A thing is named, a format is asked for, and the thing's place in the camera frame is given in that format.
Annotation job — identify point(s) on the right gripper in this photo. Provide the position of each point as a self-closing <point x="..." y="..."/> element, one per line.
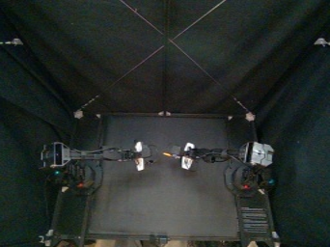
<point x="187" y="156"/>

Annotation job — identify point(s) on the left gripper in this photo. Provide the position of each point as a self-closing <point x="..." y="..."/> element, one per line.
<point x="139" y="155"/>

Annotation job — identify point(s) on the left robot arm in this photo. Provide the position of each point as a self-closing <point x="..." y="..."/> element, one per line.
<point x="85" y="155"/>

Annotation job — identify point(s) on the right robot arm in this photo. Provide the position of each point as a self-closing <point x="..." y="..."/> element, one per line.
<point x="240" y="154"/>

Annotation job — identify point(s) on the grey marker pen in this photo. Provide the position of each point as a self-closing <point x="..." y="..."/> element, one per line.
<point x="168" y="155"/>

